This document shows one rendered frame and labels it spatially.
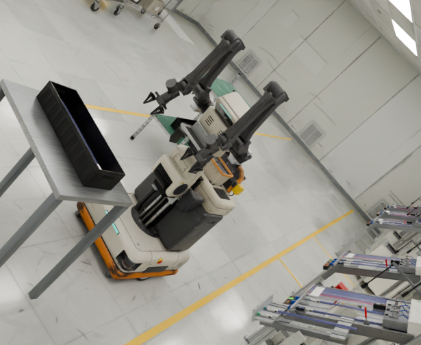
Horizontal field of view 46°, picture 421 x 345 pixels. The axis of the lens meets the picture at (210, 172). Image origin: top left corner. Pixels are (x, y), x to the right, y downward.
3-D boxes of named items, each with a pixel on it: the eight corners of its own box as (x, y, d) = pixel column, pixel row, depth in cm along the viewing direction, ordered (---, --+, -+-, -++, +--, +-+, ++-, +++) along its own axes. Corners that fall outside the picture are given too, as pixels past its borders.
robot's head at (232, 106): (232, 105, 306) (237, 88, 294) (250, 129, 297) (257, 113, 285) (212, 112, 300) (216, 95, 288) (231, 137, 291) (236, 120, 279)
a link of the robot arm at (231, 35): (252, 44, 278) (242, 33, 282) (237, 38, 267) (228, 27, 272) (204, 102, 298) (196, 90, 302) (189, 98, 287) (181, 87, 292)
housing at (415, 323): (405, 345, 278) (408, 320, 277) (409, 320, 322) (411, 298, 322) (421, 348, 274) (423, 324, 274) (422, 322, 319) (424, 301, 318)
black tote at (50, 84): (110, 190, 230) (126, 174, 226) (83, 186, 215) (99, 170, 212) (63, 105, 254) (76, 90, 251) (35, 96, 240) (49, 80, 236)
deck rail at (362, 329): (287, 320, 303) (288, 310, 303) (288, 319, 305) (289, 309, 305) (413, 346, 274) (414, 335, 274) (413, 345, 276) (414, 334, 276)
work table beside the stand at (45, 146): (-6, 197, 292) (75, 102, 267) (36, 298, 263) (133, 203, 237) (-84, 189, 254) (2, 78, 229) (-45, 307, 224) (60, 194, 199)
